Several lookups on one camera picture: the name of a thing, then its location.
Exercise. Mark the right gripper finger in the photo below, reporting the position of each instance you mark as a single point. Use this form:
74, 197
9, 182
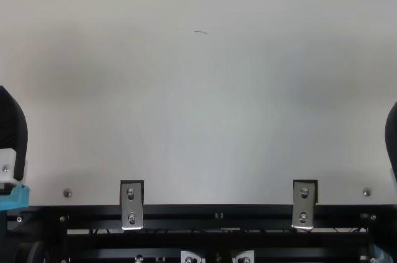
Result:
392, 139

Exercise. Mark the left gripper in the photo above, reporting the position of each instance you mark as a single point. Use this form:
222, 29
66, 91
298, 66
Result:
15, 198

